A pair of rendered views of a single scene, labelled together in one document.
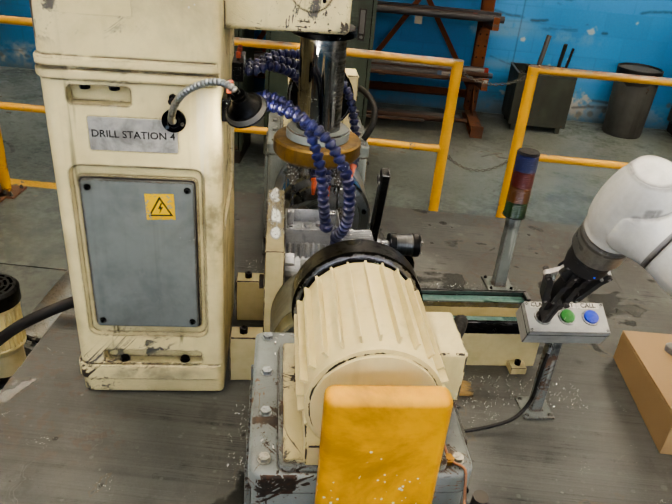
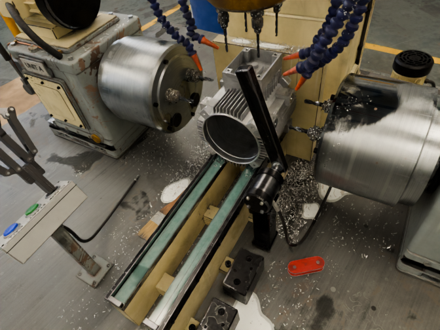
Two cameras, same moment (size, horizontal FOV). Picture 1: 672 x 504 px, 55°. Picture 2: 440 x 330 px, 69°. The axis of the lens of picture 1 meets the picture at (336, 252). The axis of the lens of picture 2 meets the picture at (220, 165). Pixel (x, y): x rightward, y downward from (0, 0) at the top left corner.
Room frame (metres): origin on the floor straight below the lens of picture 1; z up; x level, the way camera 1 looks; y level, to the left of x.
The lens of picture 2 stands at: (1.65, -0.51, 1.55)
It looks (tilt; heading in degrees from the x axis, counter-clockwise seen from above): 48 degrees down; 133
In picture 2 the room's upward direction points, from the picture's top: 10 degrees counter-clockwise
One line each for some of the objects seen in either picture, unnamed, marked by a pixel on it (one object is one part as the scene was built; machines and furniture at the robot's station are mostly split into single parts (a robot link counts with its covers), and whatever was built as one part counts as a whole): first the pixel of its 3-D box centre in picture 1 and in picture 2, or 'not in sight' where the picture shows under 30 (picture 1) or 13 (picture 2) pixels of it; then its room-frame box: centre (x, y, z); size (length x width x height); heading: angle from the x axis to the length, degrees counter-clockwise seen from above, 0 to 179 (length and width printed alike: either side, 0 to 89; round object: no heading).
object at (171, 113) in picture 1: (211, 108); not in sight; (1.02, 0.22, 1.46); 0.18 x 0.11 x 0.13; 97
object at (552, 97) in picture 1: (541, 82); not in sight; (5.84, -1.70, 0.41); 0.52 x 0.47 x 0.82; 88
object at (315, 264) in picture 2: not in sight; (306, 266); (1.55, -0.18, 0.81); 0.09 x 0.03 x 0.02; 45
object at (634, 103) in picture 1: (630, 101); not in sight; (5.89, -2.54, 0.30); 0.39 x 0.39 x 0.60
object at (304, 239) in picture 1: (311, 233); (253, 75); (1.27, 0.06, 1.11); 0.12 x 0.11 x 0.07; 97
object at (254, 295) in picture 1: (257, 283); (272, 94); (1.26, 0.17, 0.97); 0.30 x 0.11 x 0.34; 7
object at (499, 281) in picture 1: (512, 221); not in sight; (1.64, -0.48, 1.01); 0.08 x 0.08 x 0.42; 7
